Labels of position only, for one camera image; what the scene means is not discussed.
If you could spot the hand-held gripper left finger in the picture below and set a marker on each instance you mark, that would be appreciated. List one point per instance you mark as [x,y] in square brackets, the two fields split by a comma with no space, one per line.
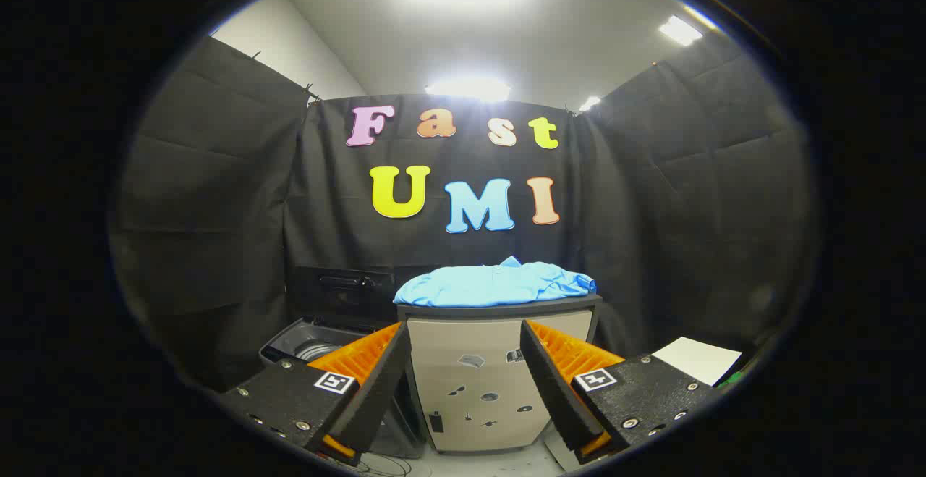
[376,390]

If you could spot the grey washing machine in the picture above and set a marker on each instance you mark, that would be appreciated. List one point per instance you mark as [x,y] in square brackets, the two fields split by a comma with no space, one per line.
[304,339]

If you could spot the black backdrop cloth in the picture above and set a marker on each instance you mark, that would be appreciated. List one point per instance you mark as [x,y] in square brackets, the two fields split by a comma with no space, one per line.
[217,209]

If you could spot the light blue polo shirt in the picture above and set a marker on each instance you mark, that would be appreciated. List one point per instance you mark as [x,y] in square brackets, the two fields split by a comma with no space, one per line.
[492,285]

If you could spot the beige cabinet with dark top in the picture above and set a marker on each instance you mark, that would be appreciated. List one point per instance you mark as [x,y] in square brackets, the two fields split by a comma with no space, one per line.
[470,339]

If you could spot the white paper sheet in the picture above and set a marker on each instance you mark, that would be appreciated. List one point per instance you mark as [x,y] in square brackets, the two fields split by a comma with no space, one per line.
[698,357]

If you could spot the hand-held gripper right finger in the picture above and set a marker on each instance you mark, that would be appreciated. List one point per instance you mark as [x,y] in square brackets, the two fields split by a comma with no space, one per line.
[553,390]

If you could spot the dark washing machine lid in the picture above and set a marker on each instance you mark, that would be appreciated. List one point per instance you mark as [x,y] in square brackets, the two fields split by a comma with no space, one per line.
[340,292]

